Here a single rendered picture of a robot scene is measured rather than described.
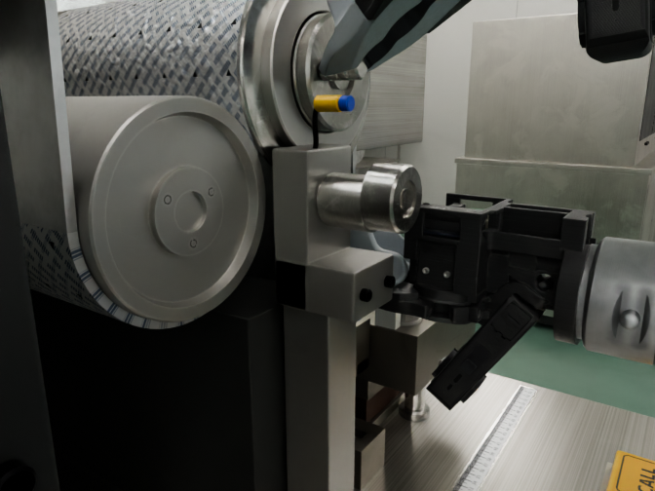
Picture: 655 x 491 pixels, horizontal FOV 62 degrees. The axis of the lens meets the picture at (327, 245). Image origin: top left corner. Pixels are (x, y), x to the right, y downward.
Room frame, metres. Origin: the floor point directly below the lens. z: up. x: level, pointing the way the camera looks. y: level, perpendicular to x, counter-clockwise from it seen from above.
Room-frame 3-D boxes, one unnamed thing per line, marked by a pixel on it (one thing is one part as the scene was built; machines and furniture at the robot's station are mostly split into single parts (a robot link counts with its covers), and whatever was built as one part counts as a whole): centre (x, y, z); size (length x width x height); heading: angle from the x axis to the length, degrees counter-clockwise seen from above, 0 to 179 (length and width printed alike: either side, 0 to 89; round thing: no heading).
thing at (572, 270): (0.37, -0.12, 1.12); 0.12 x 0.08 x 0.09; 56
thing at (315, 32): (0.38, 0.00, 1.25); 0.07 x 0.02 x 0.07; 146
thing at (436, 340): (0.62, 0.04, 1.00); 0.40 x 0.16 x 0.06; 56
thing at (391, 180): (0.31, -0.04, 1.18); 0.04 x 0.02 x 0.04; 146
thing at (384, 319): (0.47, -0.06, 1.04); 0.02 x 0.01 x 0.02; 56
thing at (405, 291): (0.39, -0.06, 1.09); 0.09 x 0.05 x 0.02; 57
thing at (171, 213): (0.35, 0.18, 1.17); 0.26 x 0.12 x 0.12; 56
